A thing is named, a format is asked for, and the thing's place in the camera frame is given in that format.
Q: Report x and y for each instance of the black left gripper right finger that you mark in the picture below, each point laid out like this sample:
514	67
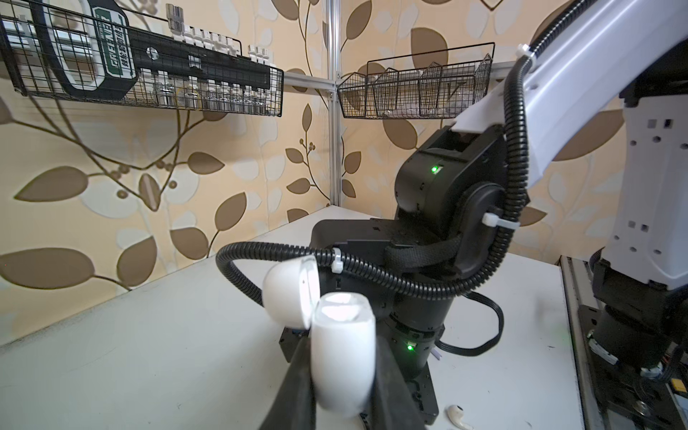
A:
391	404

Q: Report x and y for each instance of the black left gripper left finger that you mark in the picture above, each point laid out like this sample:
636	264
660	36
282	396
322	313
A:
295	406

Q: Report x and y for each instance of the white earbud charging case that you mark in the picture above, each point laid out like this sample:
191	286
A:
342	330

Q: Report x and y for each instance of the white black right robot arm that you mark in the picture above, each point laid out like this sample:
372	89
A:
461	195

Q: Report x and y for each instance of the empty black wire basket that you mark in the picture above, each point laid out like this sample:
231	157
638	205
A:
440	85

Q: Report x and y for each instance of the black socket set rail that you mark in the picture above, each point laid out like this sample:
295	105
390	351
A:
161	54

